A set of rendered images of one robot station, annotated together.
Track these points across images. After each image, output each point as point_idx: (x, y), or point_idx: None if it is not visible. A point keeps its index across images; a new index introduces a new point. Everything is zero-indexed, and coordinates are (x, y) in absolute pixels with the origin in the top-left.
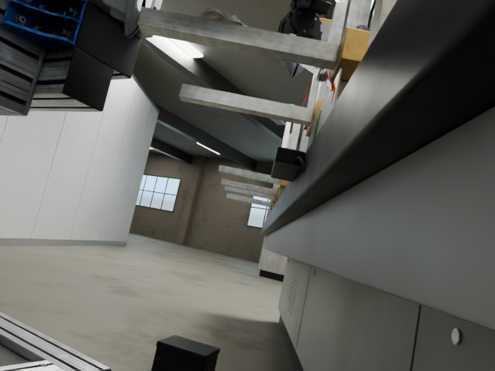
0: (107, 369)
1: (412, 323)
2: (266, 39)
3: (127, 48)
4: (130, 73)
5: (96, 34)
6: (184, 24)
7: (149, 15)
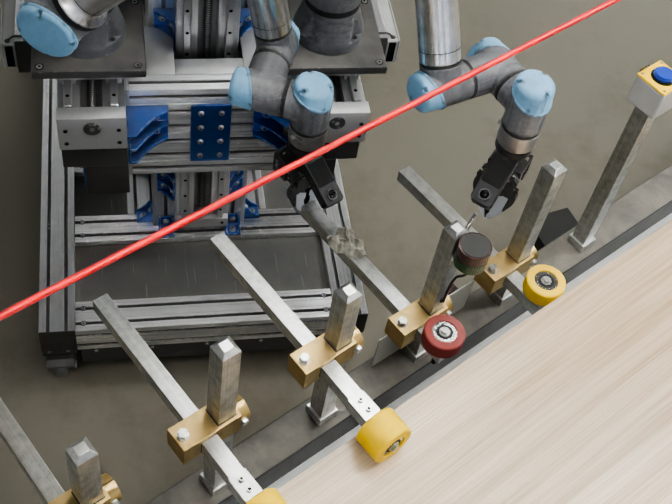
0: (364, 313)
1: None
2: (362, 277)
3: (346, 142)
4: (354, 155)
5: None
6: (322, 234)
7: (305, 215)
